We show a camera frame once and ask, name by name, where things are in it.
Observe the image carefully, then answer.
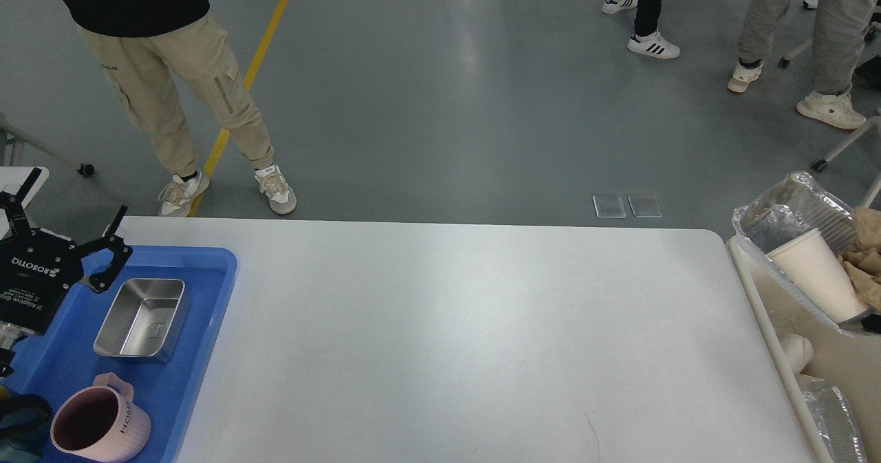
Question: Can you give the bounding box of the white cup inside bin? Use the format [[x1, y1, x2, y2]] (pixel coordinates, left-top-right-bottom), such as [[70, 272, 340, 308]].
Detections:
[[778, 332, 814, 375]]

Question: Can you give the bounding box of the blue plastic tray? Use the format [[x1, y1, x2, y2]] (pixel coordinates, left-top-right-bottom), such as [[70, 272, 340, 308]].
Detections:
[[2, 246, 237, 462]]

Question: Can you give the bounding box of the person in black sweater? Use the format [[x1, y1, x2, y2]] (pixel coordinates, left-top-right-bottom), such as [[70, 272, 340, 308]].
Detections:
[[62, 0, 297, 217]]

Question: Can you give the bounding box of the white side table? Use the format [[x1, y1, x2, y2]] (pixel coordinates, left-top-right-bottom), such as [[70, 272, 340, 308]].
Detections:
[[1, 167, 48, 239]]

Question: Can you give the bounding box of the brown paper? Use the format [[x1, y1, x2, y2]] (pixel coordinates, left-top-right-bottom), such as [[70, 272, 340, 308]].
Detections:
[[839, 207, 880, 312]]

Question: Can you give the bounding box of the person in black trousers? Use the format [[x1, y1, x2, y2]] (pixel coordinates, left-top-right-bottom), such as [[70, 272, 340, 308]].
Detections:
[[603, 0, 681, 61]]

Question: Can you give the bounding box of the person in grey trousers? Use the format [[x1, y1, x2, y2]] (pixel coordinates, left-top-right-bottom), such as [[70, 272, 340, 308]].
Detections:
[[727, 0, 878, 130]]

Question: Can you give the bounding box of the white paper cup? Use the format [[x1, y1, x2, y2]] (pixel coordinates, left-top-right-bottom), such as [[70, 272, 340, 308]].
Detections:
[[767, 228, 869, 324]]

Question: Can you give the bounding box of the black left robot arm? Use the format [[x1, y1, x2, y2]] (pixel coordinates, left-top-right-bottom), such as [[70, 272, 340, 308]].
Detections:
[[1, 168, 133, 378]]

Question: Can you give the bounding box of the teal object at corner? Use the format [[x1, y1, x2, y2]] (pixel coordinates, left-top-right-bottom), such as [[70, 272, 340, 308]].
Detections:
[[1, 395, 54, 462]]

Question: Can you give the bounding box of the stainless steel rectangular container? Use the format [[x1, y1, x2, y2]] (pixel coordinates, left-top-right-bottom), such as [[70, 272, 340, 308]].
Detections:
[[92, 278, 190, 363]]

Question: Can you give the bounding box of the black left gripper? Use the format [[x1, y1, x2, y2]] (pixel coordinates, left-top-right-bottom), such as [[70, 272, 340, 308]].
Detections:
[[0, 168, 133, 336]]

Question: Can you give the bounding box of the white chair frame right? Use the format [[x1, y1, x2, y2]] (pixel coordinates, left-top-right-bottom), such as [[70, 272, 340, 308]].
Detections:
[[809, 108, 880, 211]]

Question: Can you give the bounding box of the pink ribbed mug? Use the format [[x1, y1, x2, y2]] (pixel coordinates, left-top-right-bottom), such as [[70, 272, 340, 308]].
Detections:
[[50, 372, 152, 462]]

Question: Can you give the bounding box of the aluminium foil tray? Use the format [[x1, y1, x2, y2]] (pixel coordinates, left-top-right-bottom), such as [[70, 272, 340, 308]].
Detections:
[[732, 171, 879, 336]]

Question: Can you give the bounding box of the beige plastic bin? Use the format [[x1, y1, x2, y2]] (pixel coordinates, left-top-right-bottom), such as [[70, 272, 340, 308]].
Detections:
[[726, 237, 880, 462]]

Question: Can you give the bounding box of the foil tray inside bin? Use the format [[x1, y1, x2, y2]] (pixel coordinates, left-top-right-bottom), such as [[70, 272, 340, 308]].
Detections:
[[796, 374, 868, 462]]

